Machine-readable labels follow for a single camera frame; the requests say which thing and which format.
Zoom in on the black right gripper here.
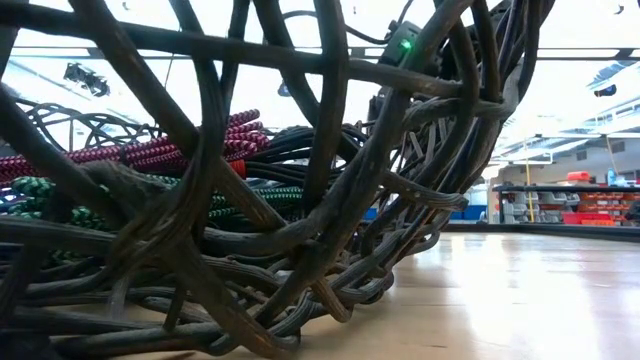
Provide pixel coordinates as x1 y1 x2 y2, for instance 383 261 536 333
434 0 546 101

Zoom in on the dark brown woven wicker basket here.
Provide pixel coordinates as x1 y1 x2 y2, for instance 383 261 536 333
0 0 557 360

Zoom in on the maroon braided cable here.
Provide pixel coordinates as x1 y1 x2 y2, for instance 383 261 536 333
0 108 272 184

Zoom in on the green braided cable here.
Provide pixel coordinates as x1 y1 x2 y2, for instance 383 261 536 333
0 174 306 261

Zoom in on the row of blue bins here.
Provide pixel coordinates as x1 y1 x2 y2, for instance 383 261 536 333
364 203 489 222

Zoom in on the black shelf with red bins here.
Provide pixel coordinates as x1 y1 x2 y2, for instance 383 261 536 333
492 169 640 226

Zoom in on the yellow hanging power cord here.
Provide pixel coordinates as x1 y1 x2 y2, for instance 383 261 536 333
522 142 534 224

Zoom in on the black ceiling camera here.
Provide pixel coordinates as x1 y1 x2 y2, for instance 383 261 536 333
62 61 112 99

